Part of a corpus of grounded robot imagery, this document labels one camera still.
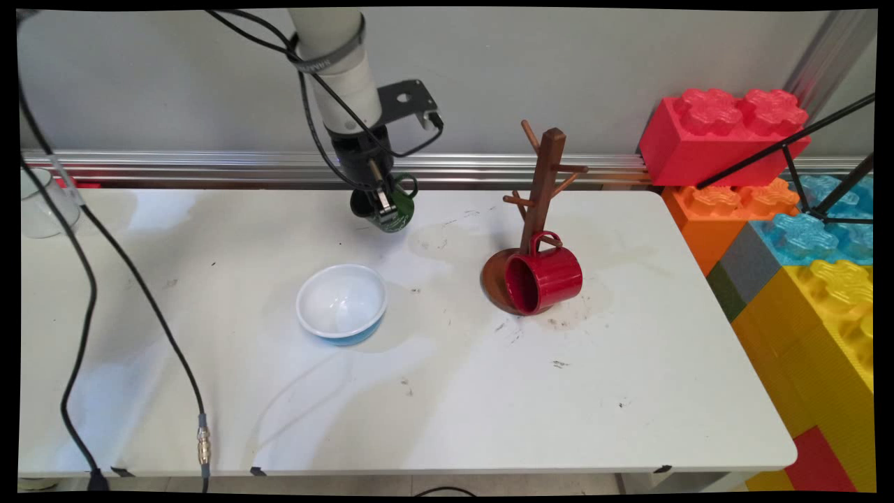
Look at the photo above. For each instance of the red mug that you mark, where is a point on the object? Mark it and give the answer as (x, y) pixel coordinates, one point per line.
(555, 276)

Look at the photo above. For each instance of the light blue giant toy brick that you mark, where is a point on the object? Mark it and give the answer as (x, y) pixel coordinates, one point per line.
(796, 241)

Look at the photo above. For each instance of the clear plastic cup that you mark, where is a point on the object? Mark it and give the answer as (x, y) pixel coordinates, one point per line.
(45, 209)

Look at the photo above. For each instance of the brown wooden mug tree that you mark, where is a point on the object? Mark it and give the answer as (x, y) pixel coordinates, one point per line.
(548, 161)

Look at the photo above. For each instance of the white and blue bowl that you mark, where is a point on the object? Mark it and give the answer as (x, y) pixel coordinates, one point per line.
(341, 300)

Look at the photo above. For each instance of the dark green giant toy brick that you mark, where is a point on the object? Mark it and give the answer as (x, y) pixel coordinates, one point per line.
(726, 293)

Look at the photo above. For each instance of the slanted aluminium post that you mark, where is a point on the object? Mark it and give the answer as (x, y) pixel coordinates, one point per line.
(831, 56)

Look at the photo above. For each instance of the yellow giant toy brick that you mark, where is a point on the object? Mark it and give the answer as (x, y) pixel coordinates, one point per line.
(789, 349)

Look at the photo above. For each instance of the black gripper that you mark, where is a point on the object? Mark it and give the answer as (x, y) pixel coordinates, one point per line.
(356, 157)

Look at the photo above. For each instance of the horizontal aluminium rail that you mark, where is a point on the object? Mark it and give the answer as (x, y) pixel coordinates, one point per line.
(209, 168)

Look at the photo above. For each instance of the green enamel mug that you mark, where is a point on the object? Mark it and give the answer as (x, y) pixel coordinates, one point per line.
(403, 213)

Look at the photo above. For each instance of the orange giant toy brick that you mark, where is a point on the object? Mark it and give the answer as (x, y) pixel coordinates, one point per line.
(705, 223)

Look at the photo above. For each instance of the small red giant toy brick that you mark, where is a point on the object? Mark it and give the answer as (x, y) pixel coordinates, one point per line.
(817, 461)

